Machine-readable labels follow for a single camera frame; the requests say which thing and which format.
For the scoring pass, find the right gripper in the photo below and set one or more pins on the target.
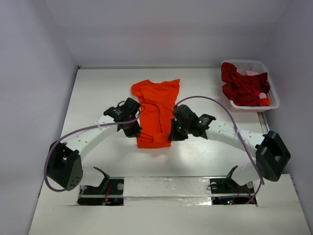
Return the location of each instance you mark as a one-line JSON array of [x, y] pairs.
[[176, 132]]

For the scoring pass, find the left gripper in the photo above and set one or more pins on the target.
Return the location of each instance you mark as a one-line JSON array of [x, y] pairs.
[[134, 132]]

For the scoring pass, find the orange t shirt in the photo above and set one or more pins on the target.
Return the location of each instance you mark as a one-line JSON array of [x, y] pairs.
[[157, 101]]

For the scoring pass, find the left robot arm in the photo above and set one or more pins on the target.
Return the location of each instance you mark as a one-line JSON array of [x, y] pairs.
[[63, 170]]

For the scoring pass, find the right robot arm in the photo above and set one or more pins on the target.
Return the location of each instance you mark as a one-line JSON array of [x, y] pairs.
[[269, 154]]

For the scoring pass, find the dark red t shirt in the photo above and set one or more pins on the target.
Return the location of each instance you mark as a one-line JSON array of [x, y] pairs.
[[235, 87]]

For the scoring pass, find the white plastic basket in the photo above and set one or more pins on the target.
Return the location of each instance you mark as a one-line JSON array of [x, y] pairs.
[[254, 65]]

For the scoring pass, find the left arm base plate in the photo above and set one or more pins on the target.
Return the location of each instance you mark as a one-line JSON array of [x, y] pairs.
[[108, 193]]

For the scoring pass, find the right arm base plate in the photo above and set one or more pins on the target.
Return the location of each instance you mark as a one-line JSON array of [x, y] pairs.
[[232, 193]]

